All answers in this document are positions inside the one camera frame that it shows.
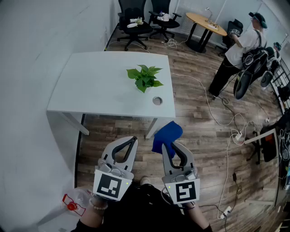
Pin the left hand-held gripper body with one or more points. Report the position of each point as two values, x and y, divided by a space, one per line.
108 184

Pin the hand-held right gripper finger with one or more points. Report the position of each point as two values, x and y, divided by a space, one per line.
167 160
187 158

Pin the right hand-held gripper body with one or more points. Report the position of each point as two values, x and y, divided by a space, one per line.
185 191

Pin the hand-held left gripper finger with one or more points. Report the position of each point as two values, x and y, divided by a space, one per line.
108 149
132 154

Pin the blue cloth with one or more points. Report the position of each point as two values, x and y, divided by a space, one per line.
168 132

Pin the green plant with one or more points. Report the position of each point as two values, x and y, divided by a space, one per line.
145 78

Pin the person's right forearm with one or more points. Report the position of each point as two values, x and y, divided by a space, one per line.
197 217

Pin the person's left forearm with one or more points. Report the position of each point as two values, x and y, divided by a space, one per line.
93 216

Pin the person's pale shoe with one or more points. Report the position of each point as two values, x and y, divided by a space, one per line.
144 180

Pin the white table leg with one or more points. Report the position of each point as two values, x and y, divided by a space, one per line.
151 128
75 123

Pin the clear bottle with red label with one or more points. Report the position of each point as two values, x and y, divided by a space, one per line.
78 199

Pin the person in black shirt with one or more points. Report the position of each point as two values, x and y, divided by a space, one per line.
145 210

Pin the white power strip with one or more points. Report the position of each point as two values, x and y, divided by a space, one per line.
225 212
238 136

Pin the black power adapter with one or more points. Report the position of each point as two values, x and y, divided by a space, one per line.
234 176

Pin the black mesh office chair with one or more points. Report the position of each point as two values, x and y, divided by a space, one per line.
133 31
166 25

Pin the white objects bundle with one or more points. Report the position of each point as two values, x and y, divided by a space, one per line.
134 22

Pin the round wooden table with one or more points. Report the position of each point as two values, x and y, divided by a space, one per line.
204 22

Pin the white crumpled bag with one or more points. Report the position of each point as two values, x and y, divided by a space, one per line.
164 17

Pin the black high-back chair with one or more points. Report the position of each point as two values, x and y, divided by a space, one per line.
235 25

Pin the silver desk lamp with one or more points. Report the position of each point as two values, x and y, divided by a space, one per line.
209 13

